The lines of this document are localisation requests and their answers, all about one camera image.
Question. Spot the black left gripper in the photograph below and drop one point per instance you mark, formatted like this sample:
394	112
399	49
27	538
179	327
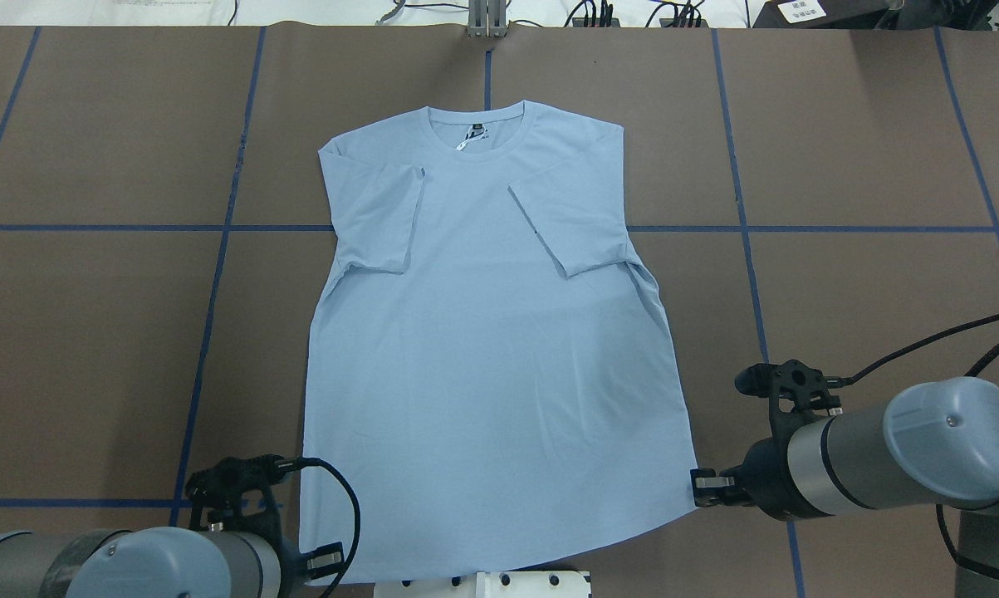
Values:
290	564

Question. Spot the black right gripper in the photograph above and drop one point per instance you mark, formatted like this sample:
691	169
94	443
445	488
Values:
763	482

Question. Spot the light blue t-shirt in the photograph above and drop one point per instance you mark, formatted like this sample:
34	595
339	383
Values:
490	363

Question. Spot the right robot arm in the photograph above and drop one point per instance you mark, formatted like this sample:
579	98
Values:
934	444

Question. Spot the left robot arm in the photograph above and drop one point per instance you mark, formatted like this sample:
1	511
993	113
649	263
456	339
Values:
158	562

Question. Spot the black device with label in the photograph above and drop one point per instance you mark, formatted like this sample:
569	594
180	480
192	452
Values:
843	15

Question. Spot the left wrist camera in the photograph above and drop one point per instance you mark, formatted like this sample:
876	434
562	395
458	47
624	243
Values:
239	493

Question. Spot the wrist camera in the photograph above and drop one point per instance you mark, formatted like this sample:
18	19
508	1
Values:
239	493
797	395

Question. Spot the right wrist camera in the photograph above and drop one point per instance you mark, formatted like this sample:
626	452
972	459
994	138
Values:
797	395

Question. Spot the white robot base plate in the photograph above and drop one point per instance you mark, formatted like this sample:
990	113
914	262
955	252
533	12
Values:
494	584

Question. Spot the grey aluminium frame post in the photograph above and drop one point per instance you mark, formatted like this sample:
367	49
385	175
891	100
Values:
487	19

